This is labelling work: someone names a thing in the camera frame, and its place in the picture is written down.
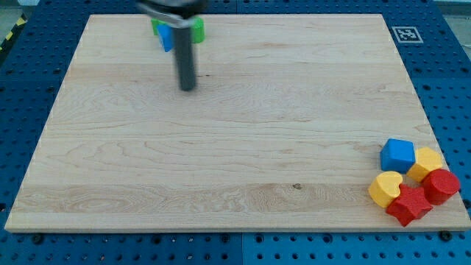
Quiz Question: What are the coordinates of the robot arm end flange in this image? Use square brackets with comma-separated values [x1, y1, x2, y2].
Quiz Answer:
[135, 0, 208, 29]

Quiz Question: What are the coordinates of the green star block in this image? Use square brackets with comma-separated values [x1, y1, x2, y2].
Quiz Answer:
[151, 18, 166, 36]

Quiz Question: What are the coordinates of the red star block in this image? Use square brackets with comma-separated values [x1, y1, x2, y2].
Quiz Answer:
[386, 184, 433, 227]

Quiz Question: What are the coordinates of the wooden board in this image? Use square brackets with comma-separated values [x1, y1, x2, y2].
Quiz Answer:
[4, 13, 471, 234]

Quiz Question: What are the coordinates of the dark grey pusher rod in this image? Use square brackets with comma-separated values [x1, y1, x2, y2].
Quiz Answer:
[172, 27, 196, 91]

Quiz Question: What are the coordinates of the green cylinder block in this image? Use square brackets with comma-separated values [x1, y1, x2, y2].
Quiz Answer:
[191, 17, 205, 43]

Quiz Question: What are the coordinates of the blue triangle block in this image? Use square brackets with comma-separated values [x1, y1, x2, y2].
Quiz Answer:
[157, 24, 174, 52]

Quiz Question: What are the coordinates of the yellow heart block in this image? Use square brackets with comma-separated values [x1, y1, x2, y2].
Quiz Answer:
[368, 171, 403, 208]

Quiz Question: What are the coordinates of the blue cube block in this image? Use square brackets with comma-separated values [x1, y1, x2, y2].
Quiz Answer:
[380, 138, 416, 174]

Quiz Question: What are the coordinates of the yellow hexagon block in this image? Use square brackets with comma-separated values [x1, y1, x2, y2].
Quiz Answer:
[406, 147, 443, 183]

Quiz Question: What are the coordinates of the white fiducial marker tag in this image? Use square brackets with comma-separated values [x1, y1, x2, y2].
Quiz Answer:
[392, 26, 423, 43]

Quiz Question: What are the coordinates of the red cylinder block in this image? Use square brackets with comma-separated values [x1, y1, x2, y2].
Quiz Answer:
[422, 169, 461, 205]

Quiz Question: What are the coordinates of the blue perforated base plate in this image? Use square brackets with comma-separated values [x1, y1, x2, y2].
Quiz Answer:
[1, 1, 470, 264]

